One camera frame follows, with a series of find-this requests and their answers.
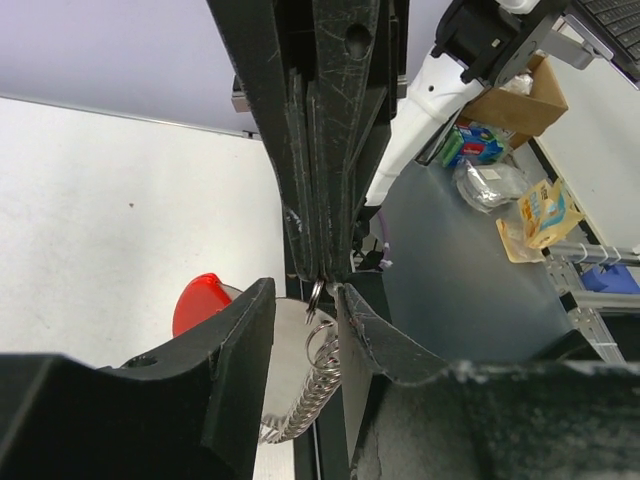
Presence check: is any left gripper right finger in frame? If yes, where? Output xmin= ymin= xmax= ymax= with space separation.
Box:
xmin=337 ymin=284 xmax=639 ymax=479

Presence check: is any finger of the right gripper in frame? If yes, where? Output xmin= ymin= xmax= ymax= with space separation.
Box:
xmin=308 ymin=1 xmax=392 ymax=280
xmin=208 ymin=1 xmax=319 ymax=280

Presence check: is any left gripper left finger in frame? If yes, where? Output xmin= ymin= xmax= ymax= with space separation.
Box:
xmin=1 ymin=278 xmax=275 ymax=479

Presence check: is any red handled metal keyring holder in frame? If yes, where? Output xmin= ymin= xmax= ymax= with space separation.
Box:
xmin=172 ymin=273 xmax=339 ymax=444

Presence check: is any small silver split ring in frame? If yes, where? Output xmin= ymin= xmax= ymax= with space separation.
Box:
xmin=304 ymin=279 xmax=326 ymax=324

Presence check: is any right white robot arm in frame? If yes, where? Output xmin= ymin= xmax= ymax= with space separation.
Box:
xmin=209 ymin=1 xmax=565 ymax=283

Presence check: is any blue green packet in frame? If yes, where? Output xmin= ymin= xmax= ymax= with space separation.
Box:
xmin=435 ymin=124 xmax=508 ymax=168

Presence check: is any clear plastic bag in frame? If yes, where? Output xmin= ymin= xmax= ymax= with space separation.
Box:
xmin=453 ymin=160 xmax=531 ymax=213

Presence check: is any cardboard box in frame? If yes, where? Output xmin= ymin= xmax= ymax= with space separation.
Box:
xmin=460 ymin=55 xmax=569 ymax=149

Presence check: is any yellow snack pouch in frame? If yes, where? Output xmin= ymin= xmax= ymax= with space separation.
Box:
xmin=496 ymin=179 xmax=584 ymax=264

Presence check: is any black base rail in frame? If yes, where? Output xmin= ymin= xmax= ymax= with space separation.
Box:
xmin=293 ymin=206 xmax=391 ymax=479

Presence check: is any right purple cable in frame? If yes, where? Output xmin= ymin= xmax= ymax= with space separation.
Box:
xmin=374 ymin=209 xmax=396 ymax=271

